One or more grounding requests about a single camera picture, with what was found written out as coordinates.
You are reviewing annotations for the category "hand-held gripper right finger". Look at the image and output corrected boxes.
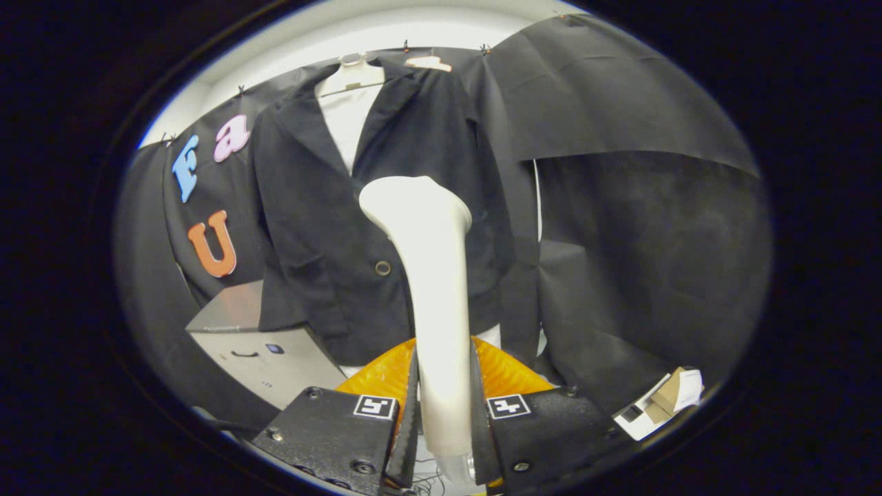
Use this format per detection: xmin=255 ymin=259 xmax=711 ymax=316
xmin=471 ymin=336 xmax=621 ymax=496

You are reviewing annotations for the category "tangle of thin floor cables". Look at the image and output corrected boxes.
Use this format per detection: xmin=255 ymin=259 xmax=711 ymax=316
xmin=403 ymin=455 xmax=449 ymax=496

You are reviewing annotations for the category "white mannequin torso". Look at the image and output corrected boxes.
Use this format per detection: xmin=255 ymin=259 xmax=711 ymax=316
xmin=315 ymin=54 xmax=504 ymax=378

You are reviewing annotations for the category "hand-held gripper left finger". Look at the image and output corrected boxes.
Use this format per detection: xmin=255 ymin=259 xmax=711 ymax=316
xmin=252 ymin=338 xmax=420 ymax=496

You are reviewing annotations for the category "black jacket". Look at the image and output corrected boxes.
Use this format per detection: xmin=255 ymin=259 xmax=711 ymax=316
xmin=249 ymin=59 xmax=517 ymax=366

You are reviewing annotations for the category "black cable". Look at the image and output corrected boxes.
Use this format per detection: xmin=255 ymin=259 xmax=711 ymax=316
xmin=205 ymin=417 xmax=257 ymax=436

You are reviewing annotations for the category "black backdrop cloth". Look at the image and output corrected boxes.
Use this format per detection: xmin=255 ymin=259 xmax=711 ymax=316
xmin=114 ymin=14 xmax=772 ymax=431

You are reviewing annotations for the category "white garment steamer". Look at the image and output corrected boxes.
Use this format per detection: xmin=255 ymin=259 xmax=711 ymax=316
xmin=358 ymin=176 xmax=474 ymax=483

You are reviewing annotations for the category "grey cabinet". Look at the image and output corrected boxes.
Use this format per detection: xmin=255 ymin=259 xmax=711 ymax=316
xmin=186 ymin=279 xmax=349 ymax=411

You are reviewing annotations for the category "white cord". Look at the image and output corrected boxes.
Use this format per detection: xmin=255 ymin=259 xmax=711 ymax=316
xmin=532 ymin=160 xmax=545 ymax=242

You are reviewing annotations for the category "small cardboard box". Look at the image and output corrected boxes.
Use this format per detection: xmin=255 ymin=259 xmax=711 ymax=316
xmin=613 ymin=366 xmax=704 ymax=442

